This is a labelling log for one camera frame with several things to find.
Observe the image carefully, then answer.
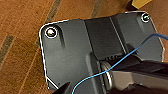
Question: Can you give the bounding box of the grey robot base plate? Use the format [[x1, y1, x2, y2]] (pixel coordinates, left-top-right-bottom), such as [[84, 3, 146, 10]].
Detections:
[[38, 11, 166, 93]]

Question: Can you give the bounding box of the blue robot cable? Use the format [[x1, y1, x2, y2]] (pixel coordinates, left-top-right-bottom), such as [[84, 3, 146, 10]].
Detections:
[[71, 33, 168, 94]]

